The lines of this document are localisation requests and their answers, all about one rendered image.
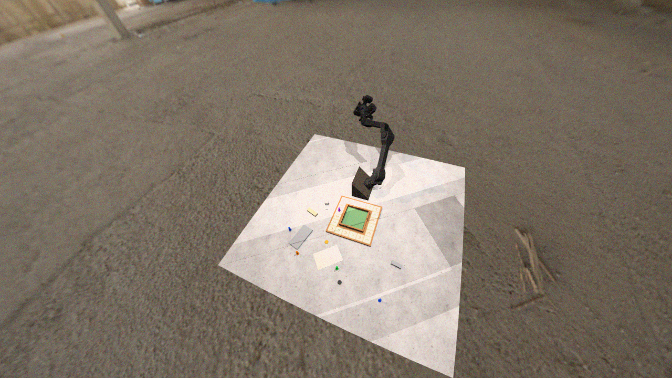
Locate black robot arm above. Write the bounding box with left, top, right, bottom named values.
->
left=359, top=103, right=395, bottom=190

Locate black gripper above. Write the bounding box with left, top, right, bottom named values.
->
left=353, top=95, right=373, bottom=117

